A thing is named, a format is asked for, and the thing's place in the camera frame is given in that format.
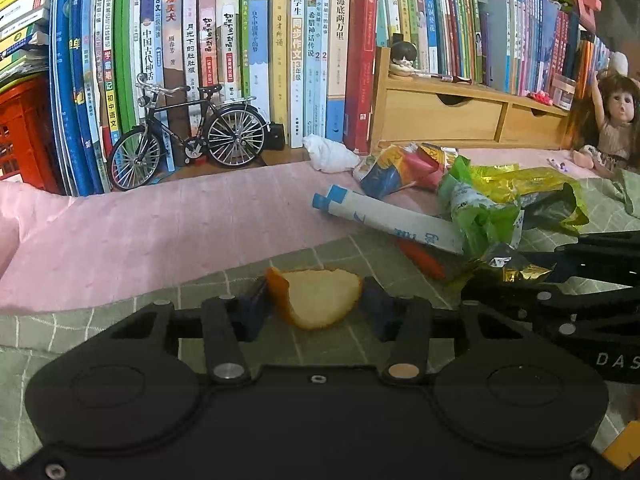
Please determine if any white pink bunny plush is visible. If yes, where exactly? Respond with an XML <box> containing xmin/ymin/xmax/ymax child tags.
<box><xmin>607</xmin><ymin>51</ymin><xmax>630</xmax><ymax>78</ymax></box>

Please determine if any row of pink spined books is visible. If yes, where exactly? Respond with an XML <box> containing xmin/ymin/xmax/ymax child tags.
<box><xmin>520</xmin><ymin>0</ymin><xmax>613</xmax><ymax>98</ymax></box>

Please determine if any rolled white blue paper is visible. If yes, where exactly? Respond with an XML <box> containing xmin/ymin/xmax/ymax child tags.
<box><xmin>312</xmin><ymin>184</ymin><xmax>468</xmax><ymax>255</ymax></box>

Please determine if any brown-haired doll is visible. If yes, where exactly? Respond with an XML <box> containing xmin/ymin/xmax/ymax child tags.
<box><xmin>570</xmin><ymin>72</ymin><xmax>640</xmax><ymax>181</ymax></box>

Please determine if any blue yellow snack bag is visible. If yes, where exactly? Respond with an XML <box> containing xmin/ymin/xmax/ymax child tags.
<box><xmin>353</xmin><ymin>145</ymin><xmax>418</xmax><ymax>198</ymax></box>

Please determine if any yellow green foil wrapper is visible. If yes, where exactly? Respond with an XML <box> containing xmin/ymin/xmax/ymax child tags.
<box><xmin>470</xmin><ymin>162</ymin><xmax>591</xmax><ymax>236</ymax></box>

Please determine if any red chili pepper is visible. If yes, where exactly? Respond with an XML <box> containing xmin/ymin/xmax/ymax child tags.
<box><xmin>397</xmin><ymin>239</ymin><xmax>447</xmax><ymax>281</ymax></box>

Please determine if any green checked blanket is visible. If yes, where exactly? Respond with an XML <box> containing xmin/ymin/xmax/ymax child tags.
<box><xmin>0</xmin><ymin>170</ymin><xmax>640</xmax><ymax>466</ymax></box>

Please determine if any red plastic crate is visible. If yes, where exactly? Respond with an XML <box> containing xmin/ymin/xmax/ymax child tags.
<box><xmin>0</xmin><ymin>72</ymin><xmax>63</xmax><ymax>196</ymax></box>

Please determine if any row of tall standing books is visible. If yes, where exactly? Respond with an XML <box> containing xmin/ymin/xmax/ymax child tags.
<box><xmin>47</xmin><ymin>0</ymin><xmax>381</xmax><ymax>196</ymax></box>

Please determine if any crumpled white tissue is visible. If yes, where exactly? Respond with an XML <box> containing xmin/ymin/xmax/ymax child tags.
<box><xmin>302</xmin><ymin>133</ymin><xmax>362</xmax><ymax>174</ymax></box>

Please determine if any wooden drawer organizer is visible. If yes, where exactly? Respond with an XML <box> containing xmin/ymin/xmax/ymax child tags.
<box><xmin>369</xmin><ymin>46</ymin><xmax>576</xmax><ymax>156</ymax></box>

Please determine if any small dark-haired figurine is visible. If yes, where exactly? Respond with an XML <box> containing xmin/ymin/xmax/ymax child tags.
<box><xmin>387</xmin><ymin>34</ymin><xmax>420</xmax><ymax>78</ymax></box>

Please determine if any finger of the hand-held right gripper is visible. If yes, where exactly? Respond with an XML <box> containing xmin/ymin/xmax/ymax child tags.
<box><xmin>460</xmin><ymin>282</ymin><xmax>640</xmax><ymax>341</ymax></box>
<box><xmin>522</xmin><ymin>232</ymin><xmax>640</xmax><ymax>281</ymax></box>

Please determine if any green plastic wrapper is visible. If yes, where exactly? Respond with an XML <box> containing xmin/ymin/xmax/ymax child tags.
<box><xmin>437</xmin><ymin>156</ymin><xmax>523</xmax><ymax>256</ymax></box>

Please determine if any orange peel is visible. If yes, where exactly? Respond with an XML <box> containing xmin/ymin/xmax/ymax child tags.
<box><xmin>265</xmin><ymin>266</ymin><xmax>363</xmax><ymax>331</ymax></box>

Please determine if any red black pen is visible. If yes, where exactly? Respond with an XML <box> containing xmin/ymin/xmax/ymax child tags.
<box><xmin>415</xmin><ymin>72</ymin><xmax>473</xmax><ymax>85</ymax></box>

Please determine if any black toy bicycle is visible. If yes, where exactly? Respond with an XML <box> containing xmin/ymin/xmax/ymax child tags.
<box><xmin>107</xmin><ymin>74</ymin><xmax>268</xmax><ymax>192</ymax></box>

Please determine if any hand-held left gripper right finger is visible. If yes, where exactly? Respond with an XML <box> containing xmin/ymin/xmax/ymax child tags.
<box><xmin>363</xmin><ymin>276</ymin><xmax>523</xmax><ymax>385</ymax></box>

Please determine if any small gold foil wrapper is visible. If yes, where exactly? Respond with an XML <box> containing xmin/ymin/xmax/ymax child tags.
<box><xmin>462</xmin><ymin>242</ymin><xmax>551</xmax><ymax>288</ymax></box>

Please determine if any stack of flat books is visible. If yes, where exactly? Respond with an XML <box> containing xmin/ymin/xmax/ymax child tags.
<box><xmin>0</xmin><ymin>0</ymin><xmax>53</xmax><ymax>91</ymax></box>

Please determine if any row of green spined books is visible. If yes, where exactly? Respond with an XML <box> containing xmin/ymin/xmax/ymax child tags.
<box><xmin>376</xmin><ymin>0</ymin><xmax>485</xmax><ymax>83</ymax></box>

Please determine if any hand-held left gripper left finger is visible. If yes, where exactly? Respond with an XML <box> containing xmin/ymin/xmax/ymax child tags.
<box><xmin>107</xmin><ymin>278</ymin><xmax>273</xmax><ymax>386</ymax></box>

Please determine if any grey book holder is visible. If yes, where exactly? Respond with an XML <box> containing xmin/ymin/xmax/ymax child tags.
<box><xmin>477</xmin><ymin>0</ymin><xmax>526</xmax><ymax>95</ymax></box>

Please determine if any pink sheet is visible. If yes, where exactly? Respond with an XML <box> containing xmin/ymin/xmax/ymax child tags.
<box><xmin>0</xmin><ymin>147</ymin><xmax>640</xmax><ymax>316</ymax></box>

